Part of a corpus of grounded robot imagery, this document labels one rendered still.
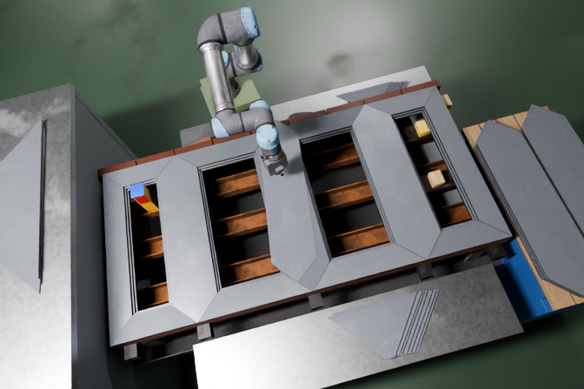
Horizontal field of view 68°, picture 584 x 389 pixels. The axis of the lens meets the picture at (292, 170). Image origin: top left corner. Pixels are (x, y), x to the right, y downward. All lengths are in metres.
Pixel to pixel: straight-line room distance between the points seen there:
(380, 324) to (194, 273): 0.73
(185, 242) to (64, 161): 0.59
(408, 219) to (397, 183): 0.16
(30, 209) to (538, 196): 1.95
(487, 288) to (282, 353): 0.82
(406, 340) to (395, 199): 0.53
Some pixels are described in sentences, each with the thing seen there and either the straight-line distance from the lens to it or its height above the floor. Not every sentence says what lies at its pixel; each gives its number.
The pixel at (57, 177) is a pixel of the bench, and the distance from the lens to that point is 1.94.
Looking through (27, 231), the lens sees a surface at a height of 1.07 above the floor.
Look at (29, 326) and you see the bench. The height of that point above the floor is 1.05.
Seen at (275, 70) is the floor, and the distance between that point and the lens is 3.26.
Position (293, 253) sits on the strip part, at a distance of 1.70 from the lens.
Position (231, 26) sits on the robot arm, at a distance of 1.70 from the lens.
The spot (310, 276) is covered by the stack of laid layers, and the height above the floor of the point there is 0.84.
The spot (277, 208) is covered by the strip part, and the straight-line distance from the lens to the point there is 1.77.
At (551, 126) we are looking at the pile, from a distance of 2.11.
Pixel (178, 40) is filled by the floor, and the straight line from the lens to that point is 3.67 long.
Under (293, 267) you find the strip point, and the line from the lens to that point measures 1.69.
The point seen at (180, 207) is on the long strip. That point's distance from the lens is 1.88.
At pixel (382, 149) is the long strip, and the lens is 1.88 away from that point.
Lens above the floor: 2.48
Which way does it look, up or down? 63 degrees down
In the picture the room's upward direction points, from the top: 13 degrees counter-clockwise
